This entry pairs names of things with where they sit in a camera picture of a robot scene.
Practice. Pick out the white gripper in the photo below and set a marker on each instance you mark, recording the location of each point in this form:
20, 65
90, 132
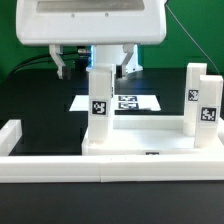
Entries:
90, 22

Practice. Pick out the white desk top panel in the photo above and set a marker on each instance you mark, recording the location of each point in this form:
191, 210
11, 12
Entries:
149, 134

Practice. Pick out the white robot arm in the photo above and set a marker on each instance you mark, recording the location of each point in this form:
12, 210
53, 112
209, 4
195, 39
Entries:
111, 54

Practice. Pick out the fiducial marker sheet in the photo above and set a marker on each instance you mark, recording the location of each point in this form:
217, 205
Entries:
121, 102

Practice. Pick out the white U-shaped fixture frame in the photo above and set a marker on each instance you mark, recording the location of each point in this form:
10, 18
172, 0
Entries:
28, 169

